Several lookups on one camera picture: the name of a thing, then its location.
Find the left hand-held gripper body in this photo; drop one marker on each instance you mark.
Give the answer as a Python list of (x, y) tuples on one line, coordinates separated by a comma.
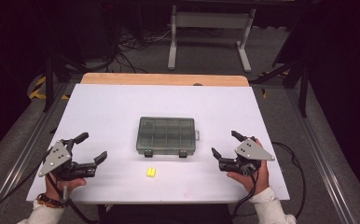
[(54, 157)]

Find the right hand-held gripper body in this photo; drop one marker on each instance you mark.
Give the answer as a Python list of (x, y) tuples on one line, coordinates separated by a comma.
[(251, 151)]

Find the small yellow block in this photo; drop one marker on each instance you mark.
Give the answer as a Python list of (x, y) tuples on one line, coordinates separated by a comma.
[(149, 172), (154, 172)]

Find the clear grey compartment box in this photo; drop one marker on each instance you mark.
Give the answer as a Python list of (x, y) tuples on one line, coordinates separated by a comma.
[(165, 135)]

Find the person's left hand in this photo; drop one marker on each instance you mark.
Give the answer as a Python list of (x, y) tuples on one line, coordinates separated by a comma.
[(58, 188)]

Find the person's right hand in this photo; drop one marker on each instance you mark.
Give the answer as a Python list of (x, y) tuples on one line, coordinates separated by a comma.
[(259, 182)]

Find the white board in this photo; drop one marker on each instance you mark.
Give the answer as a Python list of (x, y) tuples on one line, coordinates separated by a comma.
[(106, 105)]

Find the black metal stand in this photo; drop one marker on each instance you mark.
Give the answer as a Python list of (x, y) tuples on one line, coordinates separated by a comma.
[(303, 93), (48, 90)]

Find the yellow black floor tape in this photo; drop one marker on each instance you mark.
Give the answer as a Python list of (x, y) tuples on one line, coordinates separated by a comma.
[(39, 95)]

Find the person's dark clothing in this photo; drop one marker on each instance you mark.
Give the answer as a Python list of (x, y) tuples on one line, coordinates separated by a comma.
[(165, 216)]

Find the white metal stand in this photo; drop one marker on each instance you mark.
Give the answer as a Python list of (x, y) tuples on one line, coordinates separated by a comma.
[(212, 20)]

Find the metal floor rail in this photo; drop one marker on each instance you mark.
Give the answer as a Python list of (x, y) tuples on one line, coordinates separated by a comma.
[(319, 155), (25, 155)]

